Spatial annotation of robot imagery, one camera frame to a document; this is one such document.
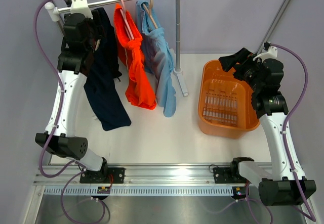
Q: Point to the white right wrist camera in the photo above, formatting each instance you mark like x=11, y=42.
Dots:
x=269, y=52

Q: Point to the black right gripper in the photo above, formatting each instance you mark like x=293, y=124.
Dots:
x=229, y=62

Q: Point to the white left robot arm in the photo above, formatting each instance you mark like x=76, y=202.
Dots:
x=82, y=35

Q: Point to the pink plastic hanger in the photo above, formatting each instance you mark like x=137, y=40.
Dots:
x=127, y=27

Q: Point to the white metal clothes rack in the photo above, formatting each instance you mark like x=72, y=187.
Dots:
x=55, y=12

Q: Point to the light blue shorts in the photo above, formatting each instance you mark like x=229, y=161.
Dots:
x=158, y=57

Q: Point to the beige wooden hanger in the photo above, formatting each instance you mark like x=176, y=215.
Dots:
x=97, y=44

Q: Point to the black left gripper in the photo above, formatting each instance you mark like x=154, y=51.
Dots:
x=95, y=24

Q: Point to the orange plastic basket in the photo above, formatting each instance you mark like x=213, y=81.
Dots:
x=225, y=104

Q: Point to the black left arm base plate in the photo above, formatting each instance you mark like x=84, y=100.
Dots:
x=116, y=175

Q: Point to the aluminium mounting rail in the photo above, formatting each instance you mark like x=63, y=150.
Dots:
x=197, y=174

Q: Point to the navy blue shorts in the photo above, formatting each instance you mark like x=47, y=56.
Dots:
x=100, y=87

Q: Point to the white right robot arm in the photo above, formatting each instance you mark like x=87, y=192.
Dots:
x=287, y=184

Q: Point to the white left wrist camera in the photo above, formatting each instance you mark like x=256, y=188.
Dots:
x=81, y=7

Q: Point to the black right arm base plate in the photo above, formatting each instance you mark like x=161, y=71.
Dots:
x=224, y=175

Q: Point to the slotted grey cable duct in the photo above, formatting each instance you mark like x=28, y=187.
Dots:
x=149, y=191

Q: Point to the orange shorts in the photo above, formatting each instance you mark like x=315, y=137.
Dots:
x=139, y=91

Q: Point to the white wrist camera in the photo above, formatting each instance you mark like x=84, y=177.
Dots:
x=269, y=52
x=81, y=7

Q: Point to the tan wooden hanger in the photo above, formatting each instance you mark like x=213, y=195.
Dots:
x=149, y=12

